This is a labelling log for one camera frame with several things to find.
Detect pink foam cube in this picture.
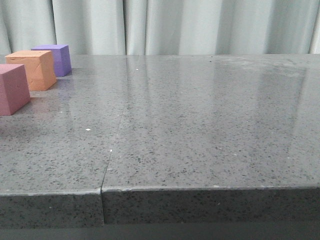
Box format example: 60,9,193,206
0,64,31,116

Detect purple foam cube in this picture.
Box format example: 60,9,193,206
31,44,72,77

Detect grey-white curtain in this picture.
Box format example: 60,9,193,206
0,0,320,55

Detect orange foam cube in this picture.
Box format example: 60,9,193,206
5,50,57,91

